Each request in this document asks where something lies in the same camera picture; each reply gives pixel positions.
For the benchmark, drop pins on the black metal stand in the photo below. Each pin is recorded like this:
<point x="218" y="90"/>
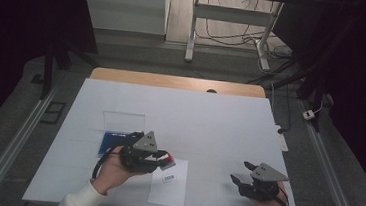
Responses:
<point x="313" y="84"/>
<point x="48" y="67"/>

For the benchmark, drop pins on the small white adapter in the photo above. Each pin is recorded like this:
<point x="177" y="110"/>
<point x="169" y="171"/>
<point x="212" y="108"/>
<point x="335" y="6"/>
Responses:
<point x="308" y="114"/>

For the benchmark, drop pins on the red and white stamp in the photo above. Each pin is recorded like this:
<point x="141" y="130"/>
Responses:
<point x="167" y="161"/>

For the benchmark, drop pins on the person's left hand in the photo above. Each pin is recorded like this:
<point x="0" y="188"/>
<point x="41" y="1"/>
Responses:
<point x="113" y="173"/>

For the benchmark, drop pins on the white metal stand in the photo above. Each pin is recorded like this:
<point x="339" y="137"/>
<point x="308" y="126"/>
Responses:
<point x="230" y="37"/>

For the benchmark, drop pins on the large white table board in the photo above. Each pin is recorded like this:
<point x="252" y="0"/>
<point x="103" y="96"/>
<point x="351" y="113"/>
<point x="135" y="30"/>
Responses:
<point x="202" y="124"/>

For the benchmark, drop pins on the white paper sheet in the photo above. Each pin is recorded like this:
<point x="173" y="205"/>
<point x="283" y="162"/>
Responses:
<point x="169" y="192"/>

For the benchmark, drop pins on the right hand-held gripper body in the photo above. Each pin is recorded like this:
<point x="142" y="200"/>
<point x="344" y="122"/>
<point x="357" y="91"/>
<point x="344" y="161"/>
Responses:
<point x="262" y="188"/>

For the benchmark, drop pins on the blue ink pad case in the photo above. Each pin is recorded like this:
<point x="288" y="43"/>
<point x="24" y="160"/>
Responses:
<point x="110" y="143"/>

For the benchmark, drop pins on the wooden table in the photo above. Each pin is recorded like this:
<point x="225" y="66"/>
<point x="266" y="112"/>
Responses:
<point x="173" y="81"/>

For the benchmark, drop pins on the aluminium floor rail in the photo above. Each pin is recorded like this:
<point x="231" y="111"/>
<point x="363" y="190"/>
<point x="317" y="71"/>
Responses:
<point x="17" y="143"/>
<point x="329" y="169"/>

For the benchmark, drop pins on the white partition panel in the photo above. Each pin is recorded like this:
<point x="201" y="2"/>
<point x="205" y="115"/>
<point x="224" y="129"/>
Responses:
<point x="125" y="7"/>

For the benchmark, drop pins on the black table grommet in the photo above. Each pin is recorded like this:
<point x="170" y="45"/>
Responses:
<point x="211" y="91"/>

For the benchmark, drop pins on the white-legged desk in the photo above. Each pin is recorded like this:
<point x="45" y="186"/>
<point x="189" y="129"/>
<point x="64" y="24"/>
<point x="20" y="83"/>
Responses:
<point x="232" y="14"/>

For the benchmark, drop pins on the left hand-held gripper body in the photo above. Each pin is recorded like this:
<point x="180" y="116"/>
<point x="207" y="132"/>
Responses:
<point x="139" y="161"/>

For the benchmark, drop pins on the black floor frame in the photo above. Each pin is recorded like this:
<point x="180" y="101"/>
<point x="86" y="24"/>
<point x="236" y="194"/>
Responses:
<point x="52" y="121"/>

